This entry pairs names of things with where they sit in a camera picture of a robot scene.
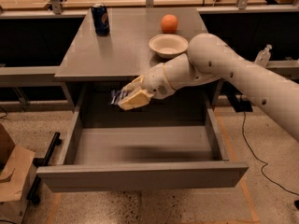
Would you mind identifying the blue rxbar blueberry wrapper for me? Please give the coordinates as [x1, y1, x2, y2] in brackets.
[110, 90, 129, 105]

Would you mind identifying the open grey top drawer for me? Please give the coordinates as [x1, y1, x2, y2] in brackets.
[37, 113, 249, 192]

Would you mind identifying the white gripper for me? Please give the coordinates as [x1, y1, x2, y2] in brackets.
[118, 63, 175, 110]

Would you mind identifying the orange fruit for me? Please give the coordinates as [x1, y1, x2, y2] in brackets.
[161, 14, 178, 34]

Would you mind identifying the blue pepsi soda can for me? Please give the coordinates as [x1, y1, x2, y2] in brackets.
[91, 4, 110, 36]

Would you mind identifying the grey cabinet with top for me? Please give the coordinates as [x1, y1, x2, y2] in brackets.
[54, 7, 230, 128]

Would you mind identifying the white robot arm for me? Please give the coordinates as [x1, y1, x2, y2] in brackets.
[118, 33, 299, 140]

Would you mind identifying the grey metal rail frame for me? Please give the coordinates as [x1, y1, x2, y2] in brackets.
[0, 4, 299, 89]

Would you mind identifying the black floor cable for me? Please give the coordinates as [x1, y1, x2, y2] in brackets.
[240, 108, 299, 198]

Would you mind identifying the black metal stand bar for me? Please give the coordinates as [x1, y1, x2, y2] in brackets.
[26, 132, 63, 205]

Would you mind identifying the white paper bowl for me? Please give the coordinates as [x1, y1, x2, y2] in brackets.
[149, 34, 189, 59]

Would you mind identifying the clear sanitizer bottle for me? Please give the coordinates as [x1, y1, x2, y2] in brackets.
[254, 44, 272, 67]

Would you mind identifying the brown cardboard box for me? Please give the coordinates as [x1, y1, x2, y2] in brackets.
[0, 124, 35, 224]

